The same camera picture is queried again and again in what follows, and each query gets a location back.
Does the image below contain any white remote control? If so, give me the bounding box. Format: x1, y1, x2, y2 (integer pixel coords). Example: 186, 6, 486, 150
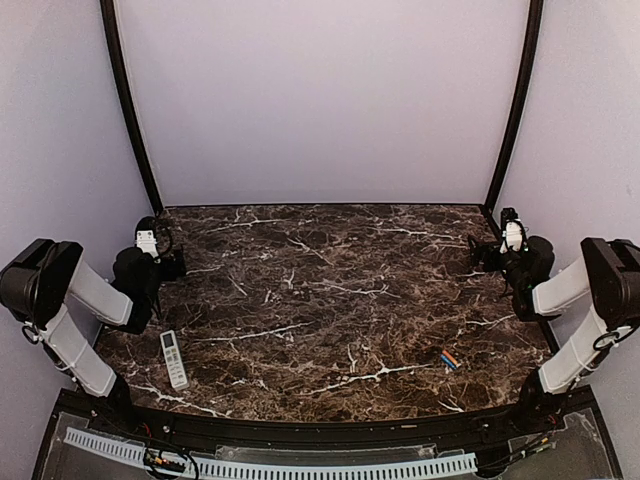
160, 330, 189, 391

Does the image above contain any blue battery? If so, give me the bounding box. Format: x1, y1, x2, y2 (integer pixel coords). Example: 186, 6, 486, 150
443, 357, 458, 370

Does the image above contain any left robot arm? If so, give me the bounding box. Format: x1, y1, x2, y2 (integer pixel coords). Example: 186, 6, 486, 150
1, 239, 186, 436

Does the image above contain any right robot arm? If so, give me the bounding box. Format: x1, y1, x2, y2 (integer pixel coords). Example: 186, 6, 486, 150
468, 236, 639, 434

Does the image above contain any orange battery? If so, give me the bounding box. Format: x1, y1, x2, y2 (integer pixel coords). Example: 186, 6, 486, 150
441, 350, 459, 366

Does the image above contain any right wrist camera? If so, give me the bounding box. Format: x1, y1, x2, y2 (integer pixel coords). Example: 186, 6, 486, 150
500, 207, 527, 254

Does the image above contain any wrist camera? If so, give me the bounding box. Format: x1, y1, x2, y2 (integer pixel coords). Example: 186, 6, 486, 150
135, 216, 159, 258
500, 207, 527, 254

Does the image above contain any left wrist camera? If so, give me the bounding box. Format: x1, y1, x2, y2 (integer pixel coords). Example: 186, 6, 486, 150
135, 216, 159, 258

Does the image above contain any left black frame post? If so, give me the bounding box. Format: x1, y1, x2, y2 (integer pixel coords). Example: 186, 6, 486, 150
99, 0, 164, 216

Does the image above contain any black frame post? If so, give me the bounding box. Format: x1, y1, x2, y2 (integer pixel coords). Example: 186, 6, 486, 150
483, 0, 544, 215
99, 0, 164, 216

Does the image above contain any black front rail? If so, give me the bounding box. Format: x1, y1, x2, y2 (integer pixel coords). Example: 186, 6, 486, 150
56, 386, 599, 452

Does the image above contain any white slotted cable duct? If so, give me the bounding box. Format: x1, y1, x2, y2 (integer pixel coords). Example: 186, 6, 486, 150
64, 427, 478, 479

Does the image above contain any right black frame post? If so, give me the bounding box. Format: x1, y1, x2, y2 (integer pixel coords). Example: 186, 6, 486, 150
483, 0, 544, 215

